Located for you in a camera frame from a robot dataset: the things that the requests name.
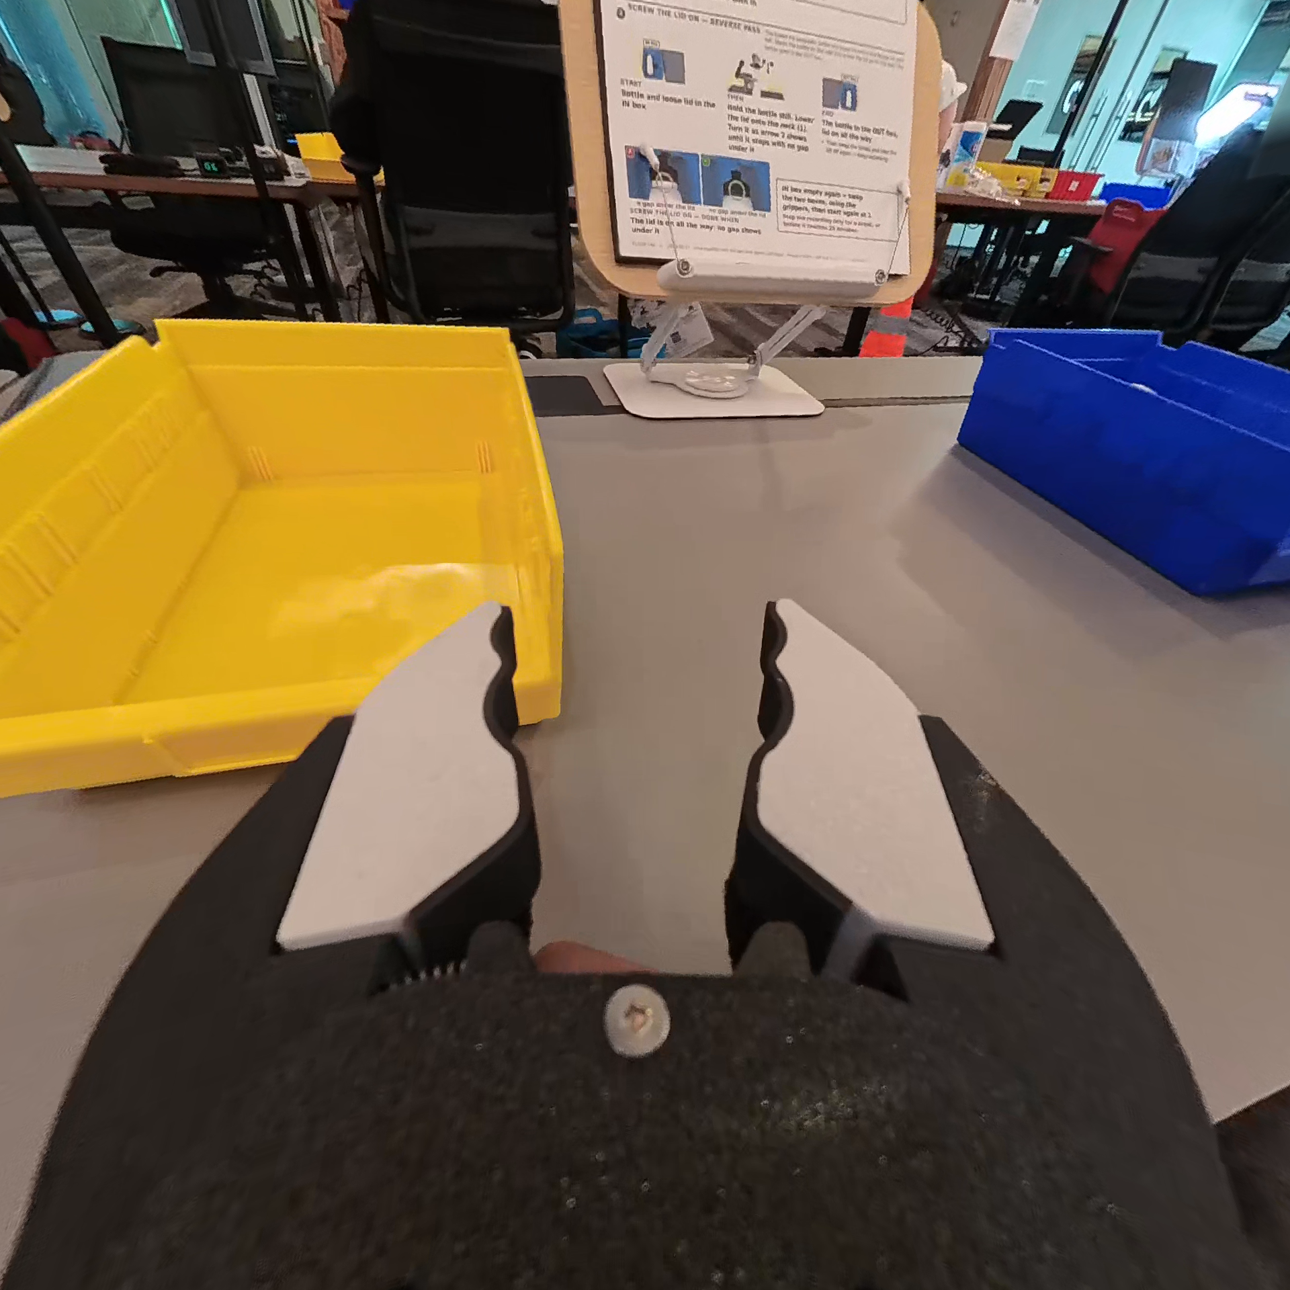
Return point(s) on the black charger with green lights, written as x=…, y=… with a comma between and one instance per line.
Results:
x=213, y=163

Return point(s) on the blue background bins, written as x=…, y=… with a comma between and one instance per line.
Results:
x=1134, y=193

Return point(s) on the yellow plastic bin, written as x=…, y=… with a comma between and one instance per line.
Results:
x=253, y=564

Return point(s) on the small red bin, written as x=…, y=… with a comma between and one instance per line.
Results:
x=1073, y=183

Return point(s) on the small yellow bins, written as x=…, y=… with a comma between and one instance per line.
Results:
x=1008, y=180

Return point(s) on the orange traffic cone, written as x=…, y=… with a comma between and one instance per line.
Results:
x=886, y=331

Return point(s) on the blue plastic crate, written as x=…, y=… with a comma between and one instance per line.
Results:
x=589, y=331

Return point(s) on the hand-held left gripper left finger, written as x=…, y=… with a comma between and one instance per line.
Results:
x=413, y=795

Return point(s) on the mannequin head with hard hat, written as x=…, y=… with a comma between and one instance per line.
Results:
x=949, y=96

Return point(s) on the yellow background bin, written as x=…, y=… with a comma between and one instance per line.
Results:
x=322, y=157

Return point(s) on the printed instruction sheet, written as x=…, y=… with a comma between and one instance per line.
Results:
x=756, y=130

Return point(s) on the black office chair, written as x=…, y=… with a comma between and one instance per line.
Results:
x=192, y=120
x=464, y=150
x=1210, y=252

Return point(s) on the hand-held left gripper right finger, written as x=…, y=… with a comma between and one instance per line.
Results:
x=867, y=795

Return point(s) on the red chair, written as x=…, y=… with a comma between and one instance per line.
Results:
x=1119, y=236

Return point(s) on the person's left hand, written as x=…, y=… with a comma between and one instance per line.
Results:
x=584, y=957

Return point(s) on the white wipes canister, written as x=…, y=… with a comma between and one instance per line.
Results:
x=970, y=150

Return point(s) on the blue plastic bin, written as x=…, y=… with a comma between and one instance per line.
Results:
x=1139, y=463

